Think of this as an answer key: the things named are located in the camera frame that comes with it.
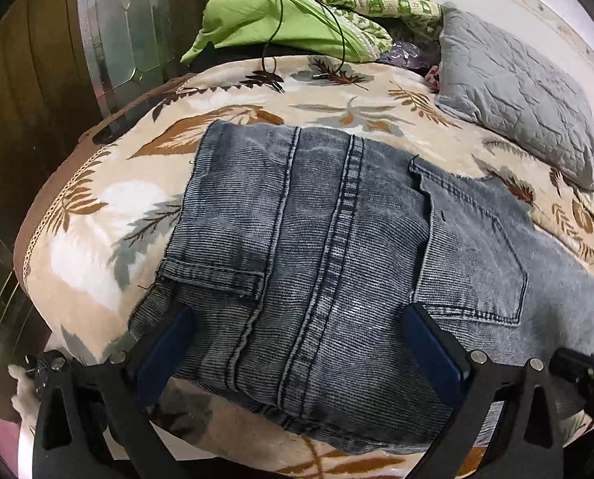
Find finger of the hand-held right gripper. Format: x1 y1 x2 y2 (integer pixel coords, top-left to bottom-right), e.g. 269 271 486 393
549 348 594 430

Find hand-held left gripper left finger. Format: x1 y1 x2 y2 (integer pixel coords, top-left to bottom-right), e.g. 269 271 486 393
32 304 198 479

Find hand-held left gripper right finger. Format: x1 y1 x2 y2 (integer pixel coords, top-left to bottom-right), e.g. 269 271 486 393
401 303 562 479

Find grey-blue denim pants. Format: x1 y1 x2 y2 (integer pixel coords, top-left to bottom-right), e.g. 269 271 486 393
127 120 594 457

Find beige leaf print blanket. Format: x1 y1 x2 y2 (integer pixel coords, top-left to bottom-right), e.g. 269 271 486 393
15 55 594 479

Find grey quilted pillow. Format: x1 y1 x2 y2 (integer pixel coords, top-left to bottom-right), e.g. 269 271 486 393
434 2 594 193

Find purple cloth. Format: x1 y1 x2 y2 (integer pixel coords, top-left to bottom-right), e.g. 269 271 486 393
377 40 442 73

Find brown wooden wardrobe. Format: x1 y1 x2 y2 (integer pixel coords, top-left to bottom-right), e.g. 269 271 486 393
0 0 98 410

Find patterned glass door panel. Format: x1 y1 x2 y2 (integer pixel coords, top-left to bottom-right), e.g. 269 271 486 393
75 0 208 115

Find lime green cloth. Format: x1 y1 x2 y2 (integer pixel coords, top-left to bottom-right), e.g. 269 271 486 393
180 0 372 65

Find black cable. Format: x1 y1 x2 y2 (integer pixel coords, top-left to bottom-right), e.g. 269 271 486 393
259 0 347 79

